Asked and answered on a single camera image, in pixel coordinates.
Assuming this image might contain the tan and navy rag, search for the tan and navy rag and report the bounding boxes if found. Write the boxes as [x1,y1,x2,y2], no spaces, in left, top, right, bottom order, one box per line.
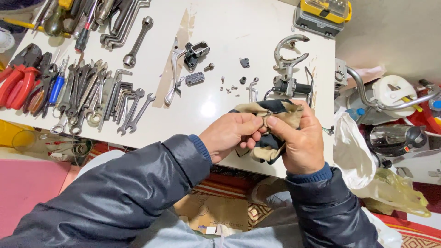
[228,99,305,165]

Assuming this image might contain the red patterned rug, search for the red patterned rug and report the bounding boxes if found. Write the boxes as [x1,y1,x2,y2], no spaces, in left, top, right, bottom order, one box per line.
[84,142,441,248]

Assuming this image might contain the person's left hand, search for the person's left hand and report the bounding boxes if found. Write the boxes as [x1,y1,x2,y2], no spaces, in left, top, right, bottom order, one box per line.
[199,112,268,164]

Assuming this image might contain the pink mat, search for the pink mat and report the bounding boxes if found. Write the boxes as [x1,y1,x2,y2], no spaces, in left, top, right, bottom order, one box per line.
[0,159,81,239]

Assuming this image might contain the red-handled pliers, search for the red-handled pliers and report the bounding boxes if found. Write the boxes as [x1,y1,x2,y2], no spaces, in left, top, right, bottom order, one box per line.
[0,43,43,111]

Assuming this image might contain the white plastic bag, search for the white plastic bag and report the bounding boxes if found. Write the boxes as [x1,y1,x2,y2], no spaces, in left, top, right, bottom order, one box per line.
[332,110,378,191]

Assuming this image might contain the yellow rod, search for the yellow rod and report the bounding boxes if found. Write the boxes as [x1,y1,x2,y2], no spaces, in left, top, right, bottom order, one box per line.
[3,17,72,38]

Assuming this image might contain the clear glass cup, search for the clear glass cup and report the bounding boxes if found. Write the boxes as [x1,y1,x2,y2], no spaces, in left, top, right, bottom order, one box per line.
[12,130,39,153]

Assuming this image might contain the cardboard box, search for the cardboard box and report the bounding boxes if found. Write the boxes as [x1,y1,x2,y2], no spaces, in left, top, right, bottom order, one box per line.
[173,194,249,236]

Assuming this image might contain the yellowish clear plastic bag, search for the yellowish clear plastic bag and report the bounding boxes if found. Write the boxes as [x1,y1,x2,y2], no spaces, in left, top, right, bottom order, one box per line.
[351,168,432,218]

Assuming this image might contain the bunch of offset ring spanners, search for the bunch of offset ring spanners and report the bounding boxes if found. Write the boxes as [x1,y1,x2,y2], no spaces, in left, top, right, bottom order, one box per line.
[99,0,152,51]

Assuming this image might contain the yellow container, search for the yellow container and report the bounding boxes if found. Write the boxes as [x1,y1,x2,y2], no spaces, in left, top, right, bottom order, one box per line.
[0,119,36,148]

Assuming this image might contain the grey reservoir cover plate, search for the grey reservoir cover plate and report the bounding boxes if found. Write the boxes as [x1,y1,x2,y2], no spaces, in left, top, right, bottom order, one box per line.
[185,71,205,87]

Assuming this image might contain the person's grey trousers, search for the person's grey trousers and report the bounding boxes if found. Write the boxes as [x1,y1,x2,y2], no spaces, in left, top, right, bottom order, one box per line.
[76,149,304,248]

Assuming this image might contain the black handlebar switch assembly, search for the black handlebar switch assembly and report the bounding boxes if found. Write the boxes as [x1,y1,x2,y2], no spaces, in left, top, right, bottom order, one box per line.
[264,66,315,108]

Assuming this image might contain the red and black handled screwdriver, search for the red and black handled screwdriver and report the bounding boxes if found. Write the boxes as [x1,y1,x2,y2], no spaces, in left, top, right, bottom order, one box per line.
[74,0,99,54]

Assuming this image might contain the bottle with blue cap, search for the bottle with blue cap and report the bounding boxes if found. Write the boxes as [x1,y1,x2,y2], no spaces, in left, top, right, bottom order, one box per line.
[345,107,366,123]

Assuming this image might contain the set of allen keys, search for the set of allen keys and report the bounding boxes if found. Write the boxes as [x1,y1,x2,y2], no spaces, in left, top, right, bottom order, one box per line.
[98,68,136,131]

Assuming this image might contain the blue-handled screwdriver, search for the blue-handled screwdriver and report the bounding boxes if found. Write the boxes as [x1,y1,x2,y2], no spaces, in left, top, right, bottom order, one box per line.
[48,58,67,106]

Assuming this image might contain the pile of assorted screwdrivers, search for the pile of assorted screwdrivers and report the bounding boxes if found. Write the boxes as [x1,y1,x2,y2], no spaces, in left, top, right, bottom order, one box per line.
[32,0,116,38]

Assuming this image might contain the white round lid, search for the white round lid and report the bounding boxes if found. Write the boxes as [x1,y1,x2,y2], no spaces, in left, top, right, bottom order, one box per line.
[0,27,16,54]

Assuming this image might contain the silver brake lever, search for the silver brake lever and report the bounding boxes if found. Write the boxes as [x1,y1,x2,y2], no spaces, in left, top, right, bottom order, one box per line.
[164,36,188,107]

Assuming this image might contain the person's right hand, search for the person's right hand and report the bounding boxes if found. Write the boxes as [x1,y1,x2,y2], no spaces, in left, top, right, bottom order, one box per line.
[266,99,326,175]

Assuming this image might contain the white plastic tank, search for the white plastic tank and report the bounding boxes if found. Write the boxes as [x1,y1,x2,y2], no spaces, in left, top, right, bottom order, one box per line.
[347,75,420,126]

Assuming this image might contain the chrome curved switch housing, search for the chrome curved switch housing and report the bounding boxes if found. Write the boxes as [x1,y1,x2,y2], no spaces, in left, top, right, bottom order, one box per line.
[273,34,311,71]

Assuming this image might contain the yellow and grey tool case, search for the yellow and grey tool case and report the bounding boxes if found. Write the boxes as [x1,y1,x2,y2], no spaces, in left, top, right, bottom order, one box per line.
[294,0,353,38]

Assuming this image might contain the row of combination wrenches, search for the row of combination wrenches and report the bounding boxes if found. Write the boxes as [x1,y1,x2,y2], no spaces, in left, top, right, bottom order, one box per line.
[50,59,157,136]

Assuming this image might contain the chrome handlebar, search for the chrome handlebar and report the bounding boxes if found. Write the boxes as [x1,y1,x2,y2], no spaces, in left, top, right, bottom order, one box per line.
[346,65,441,112]

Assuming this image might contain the black master cylinder body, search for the black master cylinder body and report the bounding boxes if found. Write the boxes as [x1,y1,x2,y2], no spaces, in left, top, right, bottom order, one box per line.
[183,40,211,71]

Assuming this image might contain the double-ended box wrench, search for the double-ended box wrench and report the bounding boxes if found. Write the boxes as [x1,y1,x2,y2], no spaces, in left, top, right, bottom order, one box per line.
[122,15,154,68]

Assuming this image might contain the black and orange handled pliers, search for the black and orange handled pliers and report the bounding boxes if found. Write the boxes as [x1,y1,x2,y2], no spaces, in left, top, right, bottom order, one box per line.
[22,52,58,118]

